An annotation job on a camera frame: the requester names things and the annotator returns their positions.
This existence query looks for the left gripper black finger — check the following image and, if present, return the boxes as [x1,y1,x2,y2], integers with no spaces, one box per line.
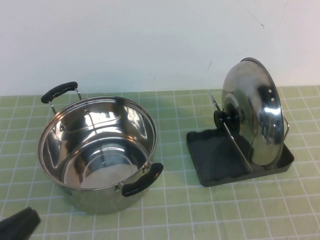
[0,207,32,240]
[23,206,42,240]

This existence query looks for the stainless steel pot lid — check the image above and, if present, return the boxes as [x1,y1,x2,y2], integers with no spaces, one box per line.
[213,57,286,167]

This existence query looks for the dark grey lid rack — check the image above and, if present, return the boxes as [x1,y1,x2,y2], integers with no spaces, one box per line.
[186,91,295,188]

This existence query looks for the stainless steel pot black handles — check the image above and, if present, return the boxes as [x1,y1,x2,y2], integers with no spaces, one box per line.
[37,81,165,216]

